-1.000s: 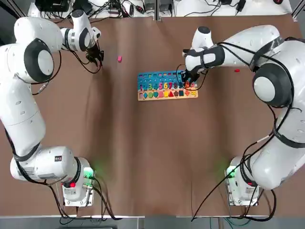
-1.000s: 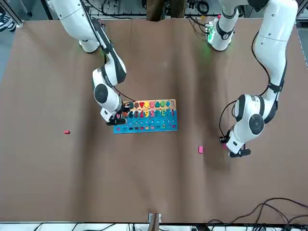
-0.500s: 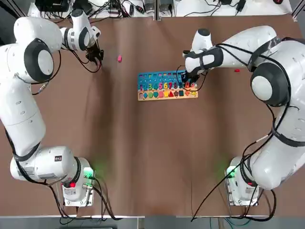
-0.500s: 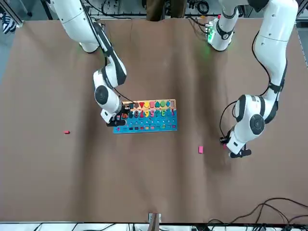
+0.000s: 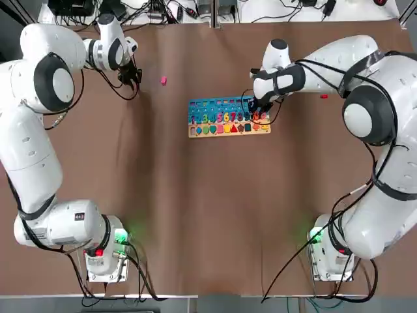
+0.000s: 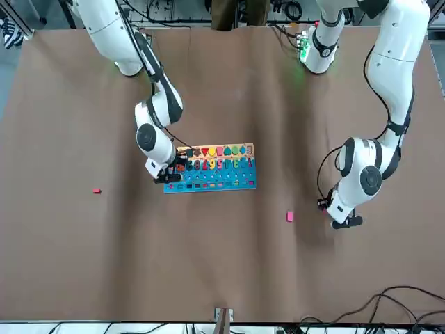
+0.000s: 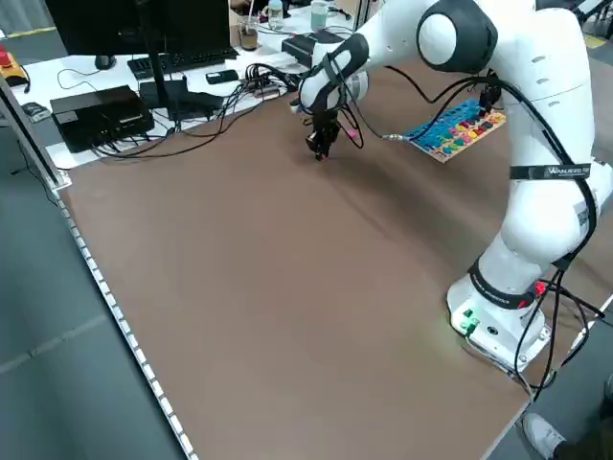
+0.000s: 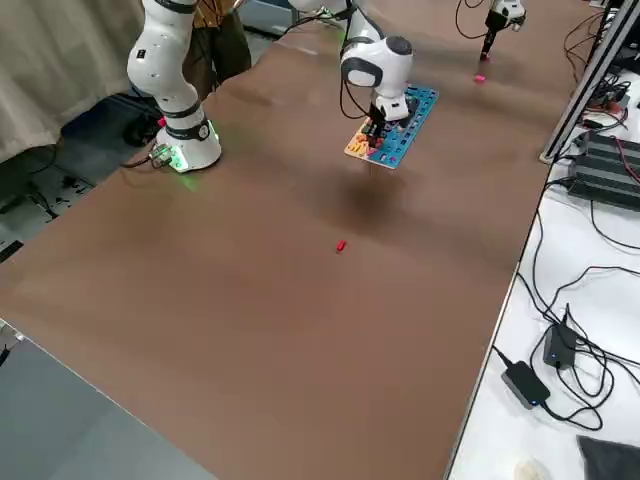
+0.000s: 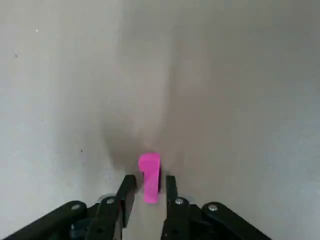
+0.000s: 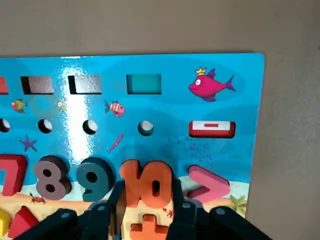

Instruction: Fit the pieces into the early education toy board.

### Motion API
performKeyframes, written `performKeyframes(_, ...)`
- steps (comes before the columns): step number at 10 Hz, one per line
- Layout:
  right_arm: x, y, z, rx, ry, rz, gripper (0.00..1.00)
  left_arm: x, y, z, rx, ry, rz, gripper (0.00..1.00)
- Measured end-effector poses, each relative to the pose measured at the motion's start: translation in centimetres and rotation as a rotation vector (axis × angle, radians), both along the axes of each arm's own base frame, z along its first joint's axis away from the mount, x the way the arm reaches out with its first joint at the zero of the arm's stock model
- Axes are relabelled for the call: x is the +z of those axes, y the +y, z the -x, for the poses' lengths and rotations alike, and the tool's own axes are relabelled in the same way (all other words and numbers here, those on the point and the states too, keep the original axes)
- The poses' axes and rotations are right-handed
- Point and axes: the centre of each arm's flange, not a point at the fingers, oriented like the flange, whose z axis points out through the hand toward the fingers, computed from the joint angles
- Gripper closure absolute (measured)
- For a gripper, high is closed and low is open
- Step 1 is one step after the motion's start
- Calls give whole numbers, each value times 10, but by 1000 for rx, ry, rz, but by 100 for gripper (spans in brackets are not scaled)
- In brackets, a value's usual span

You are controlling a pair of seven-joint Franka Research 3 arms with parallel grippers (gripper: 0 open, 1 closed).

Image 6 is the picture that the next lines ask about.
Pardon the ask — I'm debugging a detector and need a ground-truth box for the aluminium frame profile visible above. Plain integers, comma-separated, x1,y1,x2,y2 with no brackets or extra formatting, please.
429,0,445,34

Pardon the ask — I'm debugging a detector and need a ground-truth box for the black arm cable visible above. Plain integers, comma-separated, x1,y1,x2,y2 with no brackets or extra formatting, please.
116,0,192,164
316,45,416,209

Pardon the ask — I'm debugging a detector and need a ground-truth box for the aluminium profile post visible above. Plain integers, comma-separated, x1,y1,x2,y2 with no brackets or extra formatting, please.
213,307,234,334

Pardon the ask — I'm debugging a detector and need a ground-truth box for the blue wooden toy board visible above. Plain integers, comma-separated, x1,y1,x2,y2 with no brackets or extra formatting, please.
163,141,258,194

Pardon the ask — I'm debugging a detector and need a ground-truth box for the person's foot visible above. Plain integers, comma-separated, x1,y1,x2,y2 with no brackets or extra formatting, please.
0,17,24,49

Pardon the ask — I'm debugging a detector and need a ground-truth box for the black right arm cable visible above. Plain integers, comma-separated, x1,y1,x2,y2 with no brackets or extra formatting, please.
116,0,192,164

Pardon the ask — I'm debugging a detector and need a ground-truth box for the person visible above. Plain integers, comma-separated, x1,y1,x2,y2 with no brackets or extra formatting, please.
208,0,269,31

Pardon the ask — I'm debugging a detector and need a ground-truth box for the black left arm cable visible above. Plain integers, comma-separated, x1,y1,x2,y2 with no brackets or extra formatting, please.
316,45,416,209

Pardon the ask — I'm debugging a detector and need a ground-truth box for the black coiled cable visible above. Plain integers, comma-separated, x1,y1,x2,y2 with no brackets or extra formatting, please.
284,0,303,20

